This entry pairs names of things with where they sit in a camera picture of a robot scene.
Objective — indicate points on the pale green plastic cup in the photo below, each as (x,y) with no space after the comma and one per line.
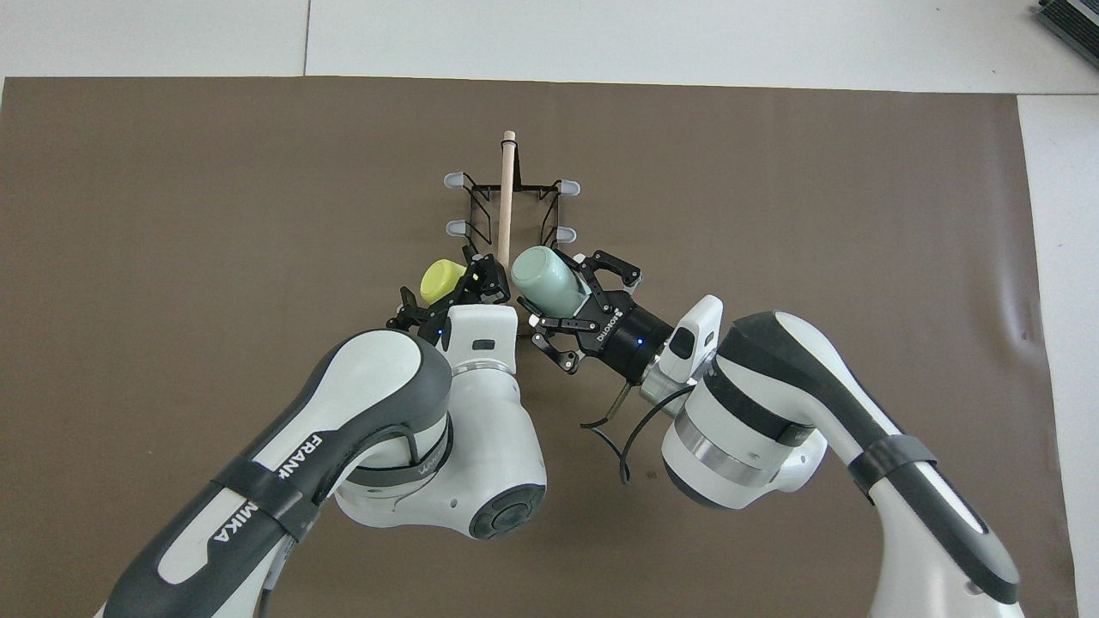
(549,279)

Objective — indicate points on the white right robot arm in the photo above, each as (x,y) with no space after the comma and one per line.
(764,412)

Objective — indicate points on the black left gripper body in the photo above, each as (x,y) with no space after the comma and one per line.
(440,330)

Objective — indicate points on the brown table mat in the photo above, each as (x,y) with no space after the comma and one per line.
(215,257)

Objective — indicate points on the dark ridged metal device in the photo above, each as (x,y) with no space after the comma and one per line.
(1073,21)

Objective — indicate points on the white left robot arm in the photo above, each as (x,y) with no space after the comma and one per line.
(386,403)

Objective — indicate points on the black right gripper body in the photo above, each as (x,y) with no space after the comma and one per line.
(631,339)

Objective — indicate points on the yellow plastic cup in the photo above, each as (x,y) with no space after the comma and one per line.
(440,279)

